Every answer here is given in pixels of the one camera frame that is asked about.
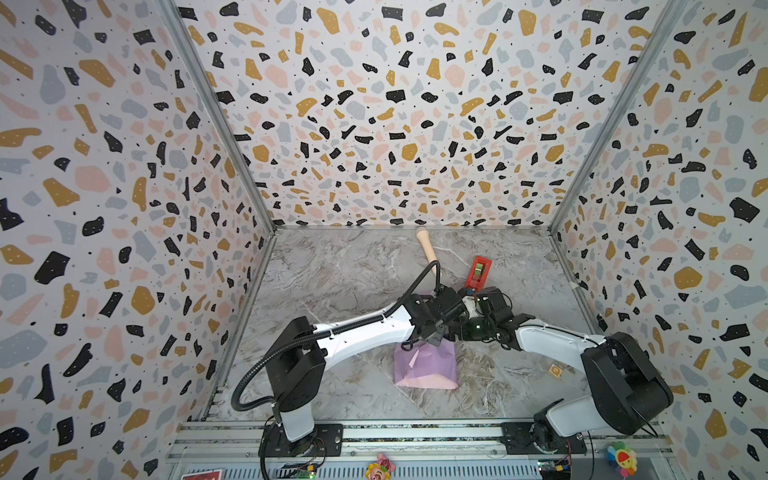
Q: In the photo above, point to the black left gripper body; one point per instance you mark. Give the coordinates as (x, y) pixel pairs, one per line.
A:
(438, 338)

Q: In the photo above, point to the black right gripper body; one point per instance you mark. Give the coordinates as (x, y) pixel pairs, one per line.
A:
(475, 308)

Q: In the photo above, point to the red tape dispenser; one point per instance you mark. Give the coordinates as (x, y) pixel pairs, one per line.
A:
(478, 274)

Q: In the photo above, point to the pink wrapping paper sheet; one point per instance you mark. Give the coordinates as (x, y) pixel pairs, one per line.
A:
(426, 366)

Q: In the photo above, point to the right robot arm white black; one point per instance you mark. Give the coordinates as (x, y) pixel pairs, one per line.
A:
(625, 390)

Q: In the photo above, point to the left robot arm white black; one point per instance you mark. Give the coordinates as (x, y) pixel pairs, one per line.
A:
(303, 352)

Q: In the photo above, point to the beige toy microphone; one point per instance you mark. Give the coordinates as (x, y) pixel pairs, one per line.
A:
(424, 240)

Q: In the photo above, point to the small tan wooden block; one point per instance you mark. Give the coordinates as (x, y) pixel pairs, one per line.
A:
(555, 371)

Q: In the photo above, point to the pink yellow flower toy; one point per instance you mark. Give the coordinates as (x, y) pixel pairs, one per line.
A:
(381, 469)

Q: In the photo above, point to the rainbow flower toy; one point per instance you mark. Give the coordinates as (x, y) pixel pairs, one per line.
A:
(622, 459)

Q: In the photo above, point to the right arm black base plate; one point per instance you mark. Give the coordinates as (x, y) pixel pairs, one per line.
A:
(531, 438)

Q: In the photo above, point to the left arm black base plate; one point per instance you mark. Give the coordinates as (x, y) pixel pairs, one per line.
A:
(306, 441)

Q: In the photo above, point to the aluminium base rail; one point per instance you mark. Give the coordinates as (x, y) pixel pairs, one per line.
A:
(419, 449)

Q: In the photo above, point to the aluminium corner post right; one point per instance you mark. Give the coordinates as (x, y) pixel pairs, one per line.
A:
(669, 16)

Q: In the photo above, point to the aluminium corner post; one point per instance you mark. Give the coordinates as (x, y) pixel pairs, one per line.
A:
(669, 16)
(169, 12)

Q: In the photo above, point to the aluminium corner post left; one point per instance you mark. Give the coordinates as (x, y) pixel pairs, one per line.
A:
(169, 12)

